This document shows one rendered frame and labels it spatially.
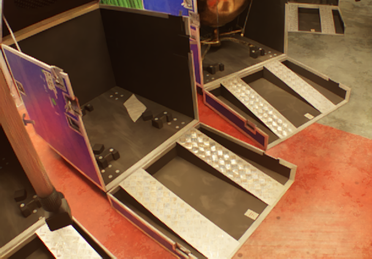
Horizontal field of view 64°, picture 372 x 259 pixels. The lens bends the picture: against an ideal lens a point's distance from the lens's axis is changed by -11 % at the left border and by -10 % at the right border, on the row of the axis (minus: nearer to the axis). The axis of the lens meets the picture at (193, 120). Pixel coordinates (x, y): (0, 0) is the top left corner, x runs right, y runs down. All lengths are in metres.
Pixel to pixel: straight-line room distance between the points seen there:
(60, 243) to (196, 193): 0.88
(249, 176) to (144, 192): 0.67
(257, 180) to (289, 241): 0.46
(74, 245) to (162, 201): 0.56
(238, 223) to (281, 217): 0.26
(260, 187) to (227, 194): 0.21
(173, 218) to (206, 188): 0.35
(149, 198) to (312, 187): 1.03
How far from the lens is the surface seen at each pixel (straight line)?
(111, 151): 2.19
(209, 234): 1.86
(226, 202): 2.03
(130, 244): 1.95
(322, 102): 2.93
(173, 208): 1.93
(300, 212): 2.04
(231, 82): 2.89
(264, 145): 2.39
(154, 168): 2.22
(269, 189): 2.10
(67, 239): 1.92
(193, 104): 2.36
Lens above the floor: 1.58
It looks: 35 degrees down
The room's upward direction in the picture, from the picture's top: 6 degrees counter-clockwise
